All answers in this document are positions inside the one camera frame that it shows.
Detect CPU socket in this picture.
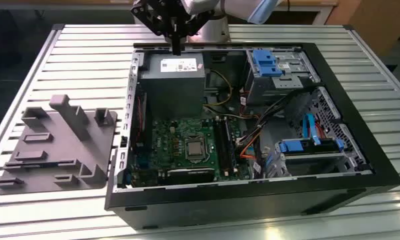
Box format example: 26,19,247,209
181,134,209,165

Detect blue plastic disk carrier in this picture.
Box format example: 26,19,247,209
252,49,284,78

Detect wooden cabinet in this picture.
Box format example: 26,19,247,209
324,0,400,60

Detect blue data wire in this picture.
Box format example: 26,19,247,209
301,113,323,146

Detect grey power supply unit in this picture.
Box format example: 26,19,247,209
137,51,208,120

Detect black graphics card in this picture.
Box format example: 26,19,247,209
157,166,217,186

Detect black open PC case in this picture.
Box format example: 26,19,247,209
102,42,400,230

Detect green motherboard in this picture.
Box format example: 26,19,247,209
129,116,255,187

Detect black disk blue carrier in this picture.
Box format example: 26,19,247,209
275,138,347,157

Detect silver metal disk bay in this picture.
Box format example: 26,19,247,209
244,48,321,106

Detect yellow black power wires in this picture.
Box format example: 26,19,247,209
201,69,255,119

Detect black cable bundle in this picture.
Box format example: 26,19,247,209
235,84,321,146

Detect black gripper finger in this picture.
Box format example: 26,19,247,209
176,13,209,56
129,0,177,56

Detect silver CPU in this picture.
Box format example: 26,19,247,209
185,141,204,157

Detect grey plastic parts rack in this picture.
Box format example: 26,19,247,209
0,94,120,196

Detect orange data wire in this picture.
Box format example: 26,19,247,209
239,136,264,160

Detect wood-topped white-framed desk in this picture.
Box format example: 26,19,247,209
0,0,341,26

